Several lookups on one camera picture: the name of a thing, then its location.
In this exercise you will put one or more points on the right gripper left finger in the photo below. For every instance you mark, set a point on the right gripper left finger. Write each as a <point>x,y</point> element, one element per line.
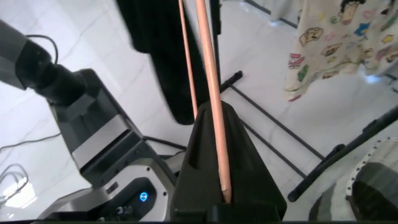
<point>196,186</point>

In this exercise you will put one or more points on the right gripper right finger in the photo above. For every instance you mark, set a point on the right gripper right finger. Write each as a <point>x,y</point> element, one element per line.
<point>255,193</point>

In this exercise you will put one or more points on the pink clothes hanger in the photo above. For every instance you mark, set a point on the pink clothes hanger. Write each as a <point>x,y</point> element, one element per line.
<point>214,93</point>

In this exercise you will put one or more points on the black garment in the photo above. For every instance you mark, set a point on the black garment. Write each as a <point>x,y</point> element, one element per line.
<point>161,46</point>

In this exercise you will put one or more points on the cream printed garment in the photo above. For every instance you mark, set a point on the cream printed garment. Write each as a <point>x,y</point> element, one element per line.
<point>335,46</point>

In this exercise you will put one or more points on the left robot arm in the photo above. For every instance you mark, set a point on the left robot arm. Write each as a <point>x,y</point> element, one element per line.
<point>46,71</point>

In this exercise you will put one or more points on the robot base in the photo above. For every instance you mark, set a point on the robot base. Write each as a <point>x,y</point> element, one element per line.
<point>99,146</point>

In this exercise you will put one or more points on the black clothes rack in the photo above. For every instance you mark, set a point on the black clothes rack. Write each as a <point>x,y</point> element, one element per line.
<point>357,140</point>

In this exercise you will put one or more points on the white laundry basket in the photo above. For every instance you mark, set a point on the white laundry basket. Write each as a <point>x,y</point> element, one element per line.
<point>373,186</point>

